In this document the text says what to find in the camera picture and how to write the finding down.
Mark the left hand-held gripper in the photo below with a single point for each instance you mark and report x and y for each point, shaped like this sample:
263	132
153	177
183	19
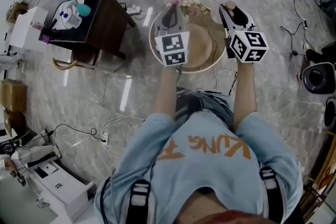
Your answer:
173	48

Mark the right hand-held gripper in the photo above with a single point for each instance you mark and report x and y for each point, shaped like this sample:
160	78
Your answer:
249	46

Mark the person's left forearm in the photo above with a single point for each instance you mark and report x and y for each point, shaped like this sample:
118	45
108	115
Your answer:
165	91

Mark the person's right forearm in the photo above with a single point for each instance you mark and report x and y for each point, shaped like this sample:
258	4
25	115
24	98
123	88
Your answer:
245	91

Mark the white vase with pink flowers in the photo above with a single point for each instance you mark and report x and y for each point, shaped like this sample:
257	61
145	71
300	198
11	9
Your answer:
183	1

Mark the white power strip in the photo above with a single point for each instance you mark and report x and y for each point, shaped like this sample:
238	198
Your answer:
105	137
133	9

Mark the dark wooden desk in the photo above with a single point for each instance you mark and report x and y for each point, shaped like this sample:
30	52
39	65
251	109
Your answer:
105	23

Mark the teal spray bottle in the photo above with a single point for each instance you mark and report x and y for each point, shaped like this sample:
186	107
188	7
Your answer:
83	10

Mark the white round tray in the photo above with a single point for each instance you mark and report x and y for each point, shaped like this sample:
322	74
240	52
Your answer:
72	18

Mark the grey round bin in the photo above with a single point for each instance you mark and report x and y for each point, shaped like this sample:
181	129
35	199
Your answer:
319	78

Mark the light wooden chair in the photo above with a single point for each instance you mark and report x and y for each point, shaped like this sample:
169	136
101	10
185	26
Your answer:
68	64

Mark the purple artificial flower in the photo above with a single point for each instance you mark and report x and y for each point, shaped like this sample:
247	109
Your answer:
47	40

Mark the white box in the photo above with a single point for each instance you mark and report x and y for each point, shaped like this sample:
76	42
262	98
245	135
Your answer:
29	26

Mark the light blue printed t-shirt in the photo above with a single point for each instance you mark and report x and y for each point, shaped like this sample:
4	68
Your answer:
204	173

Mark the cardboard box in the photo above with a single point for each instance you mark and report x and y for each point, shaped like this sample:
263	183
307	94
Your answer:
13	94

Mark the orange bag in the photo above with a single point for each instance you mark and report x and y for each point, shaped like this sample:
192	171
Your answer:
326	178

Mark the white low cabinet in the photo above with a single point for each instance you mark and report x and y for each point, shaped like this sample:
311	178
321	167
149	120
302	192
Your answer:
60	186

